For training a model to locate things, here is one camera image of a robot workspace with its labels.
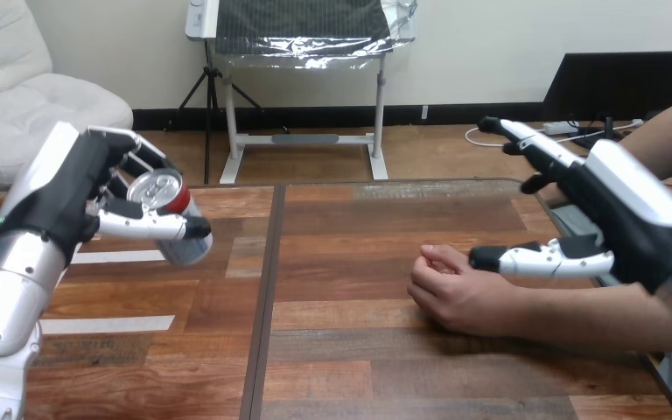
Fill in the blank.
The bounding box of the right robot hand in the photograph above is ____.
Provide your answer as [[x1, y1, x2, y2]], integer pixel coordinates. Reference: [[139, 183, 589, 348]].
[[469, 116, 672, 295]]

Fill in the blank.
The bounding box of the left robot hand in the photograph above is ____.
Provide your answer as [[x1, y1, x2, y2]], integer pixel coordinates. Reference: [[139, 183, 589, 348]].
[[0, 122, 214, 265]]

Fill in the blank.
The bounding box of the person's hand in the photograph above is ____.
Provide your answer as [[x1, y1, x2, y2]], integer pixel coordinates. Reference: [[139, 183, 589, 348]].
[[408, 243, 524, 339]]

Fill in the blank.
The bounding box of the red and white drink can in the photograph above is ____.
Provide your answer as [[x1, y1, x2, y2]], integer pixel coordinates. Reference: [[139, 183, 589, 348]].
[[126, 169, 214, 268]]

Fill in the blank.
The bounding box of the person's forearm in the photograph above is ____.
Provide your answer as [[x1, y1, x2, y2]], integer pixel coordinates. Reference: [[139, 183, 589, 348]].
[[518, 282, 672, 354], [538, 95, 672, 205]]

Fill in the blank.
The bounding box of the white cushioned chair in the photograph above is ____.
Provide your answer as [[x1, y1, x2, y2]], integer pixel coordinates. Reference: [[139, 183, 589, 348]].
[[0, 0, 135, 190]]

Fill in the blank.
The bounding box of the white power strip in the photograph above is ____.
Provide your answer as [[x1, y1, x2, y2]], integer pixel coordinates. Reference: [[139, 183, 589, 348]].
[[542, 120, 582, 137]]

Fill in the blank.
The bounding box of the dark screen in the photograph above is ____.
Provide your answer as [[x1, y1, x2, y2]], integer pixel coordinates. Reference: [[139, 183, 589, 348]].
[[541, 51, 672, 124]]

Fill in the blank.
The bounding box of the black tripod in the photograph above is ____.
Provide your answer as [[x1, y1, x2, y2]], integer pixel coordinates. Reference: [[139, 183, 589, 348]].
[[164, 38, 291, 186]]

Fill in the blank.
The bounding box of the white desk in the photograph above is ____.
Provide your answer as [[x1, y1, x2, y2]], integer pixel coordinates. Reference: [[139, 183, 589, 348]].
[[185, 0, 418, 183]]

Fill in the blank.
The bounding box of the foil sheet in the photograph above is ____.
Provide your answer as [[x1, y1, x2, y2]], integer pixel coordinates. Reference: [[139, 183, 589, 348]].
[[213, 0, 419, 71]]

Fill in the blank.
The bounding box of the tangle of cables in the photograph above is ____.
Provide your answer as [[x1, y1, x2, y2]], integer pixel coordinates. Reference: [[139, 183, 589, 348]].
[[464, 117, 672, 188]]

